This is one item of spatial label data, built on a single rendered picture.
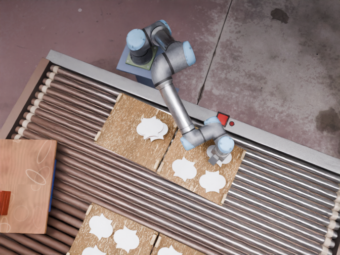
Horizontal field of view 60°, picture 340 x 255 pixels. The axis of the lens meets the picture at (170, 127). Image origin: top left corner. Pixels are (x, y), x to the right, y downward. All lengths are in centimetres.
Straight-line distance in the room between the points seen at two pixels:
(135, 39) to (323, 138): 193
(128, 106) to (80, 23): 171
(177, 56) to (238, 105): 149
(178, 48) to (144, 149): 63
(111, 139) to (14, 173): 55
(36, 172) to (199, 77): 175
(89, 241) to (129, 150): 55
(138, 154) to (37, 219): 63
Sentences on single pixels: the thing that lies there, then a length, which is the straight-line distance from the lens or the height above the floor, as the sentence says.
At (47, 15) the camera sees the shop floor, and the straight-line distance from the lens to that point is 355.
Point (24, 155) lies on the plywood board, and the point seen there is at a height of 104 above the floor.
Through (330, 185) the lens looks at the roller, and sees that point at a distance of 191.
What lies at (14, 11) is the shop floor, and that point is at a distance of 374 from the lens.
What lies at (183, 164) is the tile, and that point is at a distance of 170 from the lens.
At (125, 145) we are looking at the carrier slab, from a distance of 177.
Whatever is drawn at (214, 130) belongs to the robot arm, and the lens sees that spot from 145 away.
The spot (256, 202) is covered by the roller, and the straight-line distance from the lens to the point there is 177.
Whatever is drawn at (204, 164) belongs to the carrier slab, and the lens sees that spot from 172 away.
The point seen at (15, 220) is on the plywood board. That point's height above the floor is 104.
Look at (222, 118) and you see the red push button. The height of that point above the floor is 93.
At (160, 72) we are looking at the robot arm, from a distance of 142.
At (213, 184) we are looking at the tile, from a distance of 170.
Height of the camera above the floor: 264
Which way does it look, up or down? 75 degrees down
